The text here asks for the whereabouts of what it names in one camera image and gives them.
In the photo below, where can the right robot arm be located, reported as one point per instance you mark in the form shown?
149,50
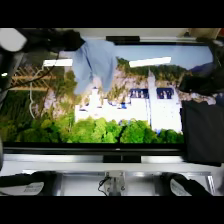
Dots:
200,83

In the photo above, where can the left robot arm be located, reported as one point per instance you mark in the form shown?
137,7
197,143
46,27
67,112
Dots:
43,40

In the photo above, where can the black garment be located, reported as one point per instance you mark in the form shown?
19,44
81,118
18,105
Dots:
203,133

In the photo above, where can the silver frame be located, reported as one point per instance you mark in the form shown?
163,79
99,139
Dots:
80,186

